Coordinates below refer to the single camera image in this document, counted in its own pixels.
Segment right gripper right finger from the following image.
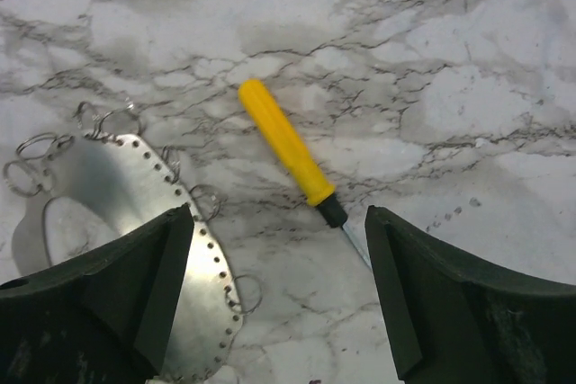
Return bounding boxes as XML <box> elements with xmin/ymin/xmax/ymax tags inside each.
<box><xmin>364</xmin><ymin>206</ymin><xmax>575</xmax><ymax>383</ymax></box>

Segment yellow handled screwdriver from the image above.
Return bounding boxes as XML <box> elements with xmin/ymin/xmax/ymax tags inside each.
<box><xmin>238</xmin><ymin>79</ymin><xmax>372</xmax><ymax>267</ymax></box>

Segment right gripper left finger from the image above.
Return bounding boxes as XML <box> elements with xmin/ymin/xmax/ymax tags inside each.
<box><xmin>1</xmin><ymin>205</ymin><xmax>194</xmax><ymax>383</ymax></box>

